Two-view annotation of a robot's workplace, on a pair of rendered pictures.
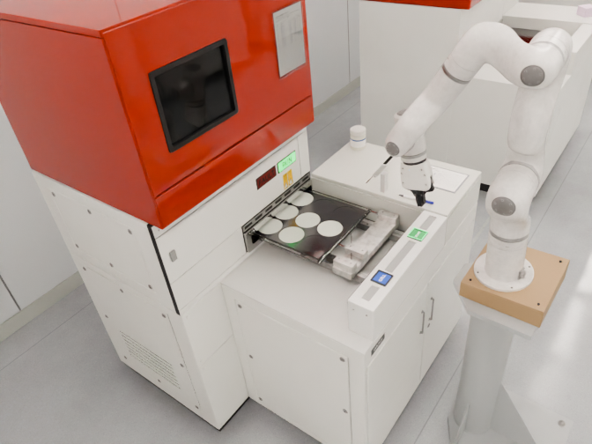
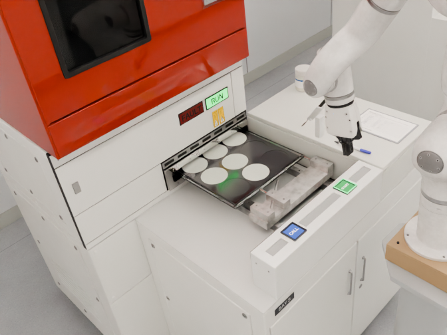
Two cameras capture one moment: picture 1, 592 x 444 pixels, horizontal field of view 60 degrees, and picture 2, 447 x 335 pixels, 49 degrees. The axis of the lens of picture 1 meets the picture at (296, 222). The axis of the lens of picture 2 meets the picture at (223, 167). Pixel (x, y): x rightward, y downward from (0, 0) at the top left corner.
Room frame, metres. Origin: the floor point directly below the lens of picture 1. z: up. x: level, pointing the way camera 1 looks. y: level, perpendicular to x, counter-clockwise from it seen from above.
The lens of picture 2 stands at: (0.16, -0.26, 2.00)
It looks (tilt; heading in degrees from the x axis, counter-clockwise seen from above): 37 degrees down; 10
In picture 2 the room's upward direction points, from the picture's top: 8 degrees counter-clockwise
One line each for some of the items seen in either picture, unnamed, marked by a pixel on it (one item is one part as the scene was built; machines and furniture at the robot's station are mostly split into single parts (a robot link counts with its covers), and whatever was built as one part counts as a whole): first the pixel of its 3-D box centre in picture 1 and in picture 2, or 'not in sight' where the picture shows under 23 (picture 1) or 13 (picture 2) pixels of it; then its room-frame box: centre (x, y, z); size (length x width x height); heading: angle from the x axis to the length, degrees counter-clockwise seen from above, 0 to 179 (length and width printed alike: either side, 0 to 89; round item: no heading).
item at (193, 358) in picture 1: (211, 292); (145, 226); (1.81, 0.44, 0.41); 0.82 x 0.71 x 0.82; 140
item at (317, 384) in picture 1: (359, 310); (291, 261); (1.58, -0.24, 0.41); 0.97 x 0.64 x 0.82; 140
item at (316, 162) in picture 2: (388, 216); (321, 164); (1.61, -0.37, 0.89); 0.08 x 0.03 x 0.03; 50
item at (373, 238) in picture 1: (366, 245); (293, 193); (1.48, -0.26, 0.87); 0.36 x 0.08 x 0.03; 140
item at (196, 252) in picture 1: (245, 210); (166, 146); (1.59, 0.18, 1.02); 0.82 x 0.03 x 0.40; 140
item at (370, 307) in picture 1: (400, 270); (320, 224); (1.30, -0.35, 0.89); 0.55 x 0.09 x 0.14; 140
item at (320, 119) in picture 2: (380, 175); (316, 119); (1.70, -0.35, 1.03); 0.06 x 0.04 x 0.13; 50
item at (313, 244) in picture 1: (307, 220); (234, 161); (1.64, -0.05, 0.90); 0.34 x 0.34 x 0.01; 50
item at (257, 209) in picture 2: (344, 263); (262, 211); (1.36, -0.16, 0.89); 0.08 x 0.03 x 0.03; 50
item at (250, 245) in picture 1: (280, 213); (209, 152); (1.71, 0.06, 0.89); 0.44 x 0.02 x 0.10; 140
